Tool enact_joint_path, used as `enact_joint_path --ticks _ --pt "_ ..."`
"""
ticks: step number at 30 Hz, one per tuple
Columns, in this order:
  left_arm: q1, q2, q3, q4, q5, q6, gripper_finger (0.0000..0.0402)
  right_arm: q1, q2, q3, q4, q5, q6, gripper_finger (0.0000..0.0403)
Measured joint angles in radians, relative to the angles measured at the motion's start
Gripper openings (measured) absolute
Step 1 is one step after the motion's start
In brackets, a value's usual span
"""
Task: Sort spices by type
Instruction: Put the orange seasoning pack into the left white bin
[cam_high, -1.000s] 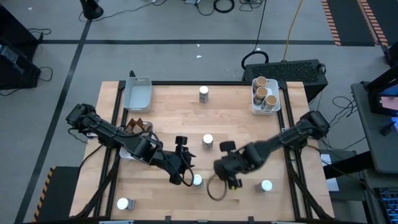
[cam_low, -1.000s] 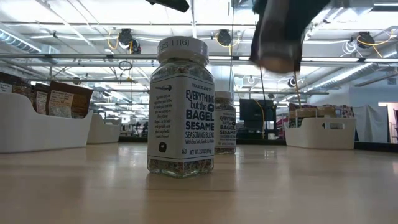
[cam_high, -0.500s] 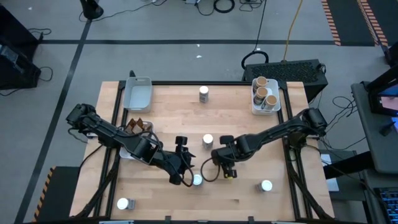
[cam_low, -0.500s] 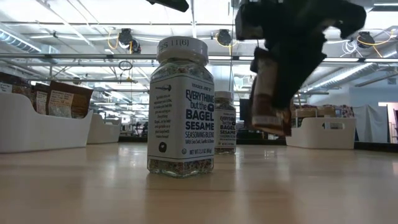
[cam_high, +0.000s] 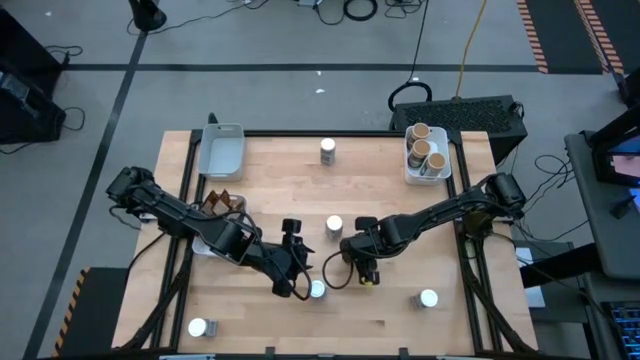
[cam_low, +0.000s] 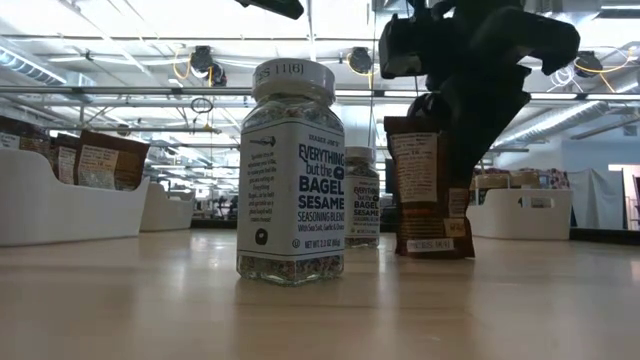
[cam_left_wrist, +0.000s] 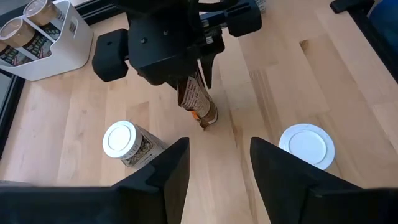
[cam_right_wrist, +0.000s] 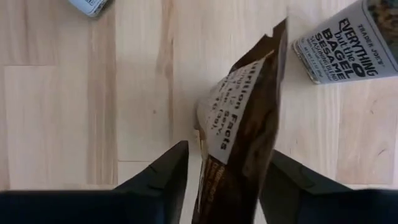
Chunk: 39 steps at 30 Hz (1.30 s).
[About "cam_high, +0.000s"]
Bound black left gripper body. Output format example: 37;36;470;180
246;217;304;299

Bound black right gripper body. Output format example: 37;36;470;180
349;215;397;287

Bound white plastic bin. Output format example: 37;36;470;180
191;193;251;259
403;124;453;187

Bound brown-lidded cardboard spice tube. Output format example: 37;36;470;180
408;122;431;146
422;152;448;179
407;138;433;169

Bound light grey plastic bin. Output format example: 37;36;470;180
198;122;247;182

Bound white paper sheet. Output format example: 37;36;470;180
514;247;547;310

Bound black computer case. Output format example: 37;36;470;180
389;95;529;164

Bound black mat striped edge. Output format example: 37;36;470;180
574;0;640;77
52;266;131;357
517;0;605;76

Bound black beam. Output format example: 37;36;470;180
519;243;604;290

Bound grey desk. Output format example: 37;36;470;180
564;130;640;281

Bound small black desk object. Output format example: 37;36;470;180
609;194;639;220

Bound black monitor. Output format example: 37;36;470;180
582;105;640;190

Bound backlit keyboard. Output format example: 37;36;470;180
602;301;640;360

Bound black speaker box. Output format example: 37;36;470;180
0;69;68;145

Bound black cabinet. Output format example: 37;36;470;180
0;7;65;76

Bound black power cable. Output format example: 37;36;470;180
387;0;434;114

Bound black floor cables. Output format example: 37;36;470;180
514;153;591;244

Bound yellow floor cable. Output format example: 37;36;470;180
453;0;489;99

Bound black coiled cable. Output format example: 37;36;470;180
342;0;380;23

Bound black cable bundle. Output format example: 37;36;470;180
384;0;426;20

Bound black floor cable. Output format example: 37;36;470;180
44;44;84;65
127;0;254;36
0;106;87;155

